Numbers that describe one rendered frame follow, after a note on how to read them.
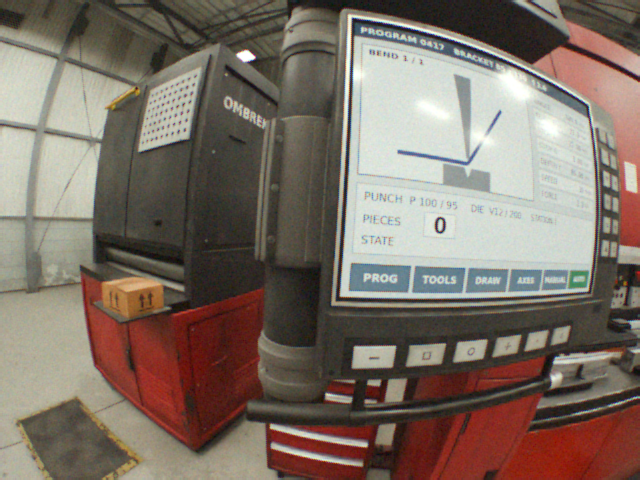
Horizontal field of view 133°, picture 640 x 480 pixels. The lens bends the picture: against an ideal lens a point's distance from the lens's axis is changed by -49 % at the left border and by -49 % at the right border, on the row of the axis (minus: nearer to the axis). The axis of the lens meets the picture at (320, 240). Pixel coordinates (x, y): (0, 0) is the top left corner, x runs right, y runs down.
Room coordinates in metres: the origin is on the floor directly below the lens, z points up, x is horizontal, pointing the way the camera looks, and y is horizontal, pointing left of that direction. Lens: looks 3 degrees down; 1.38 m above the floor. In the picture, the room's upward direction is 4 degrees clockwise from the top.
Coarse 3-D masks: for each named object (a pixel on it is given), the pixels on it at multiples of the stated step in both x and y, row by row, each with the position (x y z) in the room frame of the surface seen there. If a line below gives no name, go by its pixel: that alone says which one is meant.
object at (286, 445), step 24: (336, 384) 0.93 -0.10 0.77; (384, 384) 0.89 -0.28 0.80; (288, 432) 0.95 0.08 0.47; (312, 432) 0.94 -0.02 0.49; (336, 432) 0.93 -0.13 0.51; (360, 432) 0.90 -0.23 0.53; (288, 456) 0.97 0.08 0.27; (312, 456) 0.93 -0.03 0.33; (336, 456) 0.92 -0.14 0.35; (360, 456) 0.90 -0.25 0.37
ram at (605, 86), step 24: (576, 72) 0.59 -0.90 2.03; (600, 72) 0.56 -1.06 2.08; (600, 96) 0.57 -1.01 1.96; (624, 96) 0.53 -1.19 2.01; (624, 120) 0.54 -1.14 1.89; (624, 144) 0.54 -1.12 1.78; (624, 168) 0.55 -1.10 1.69; (624, 192) 0.55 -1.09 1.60; (624, 216) 0.55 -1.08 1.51; (624, 240) 0.55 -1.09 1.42
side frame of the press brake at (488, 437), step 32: (544, 64) 0.46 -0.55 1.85; (416, 384) 1.06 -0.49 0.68; (448, 384) 0.61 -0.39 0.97; (480, 384) 0.49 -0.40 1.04; (448, 416) 0.54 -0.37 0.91; (480, 416) 0.48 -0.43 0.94; (512, 416) 0.46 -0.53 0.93; (416, 448) 0.73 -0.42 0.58; (448, 448) 0.49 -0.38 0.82; (480, 448) 0.47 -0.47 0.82; (512, 448) 0.45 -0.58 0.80
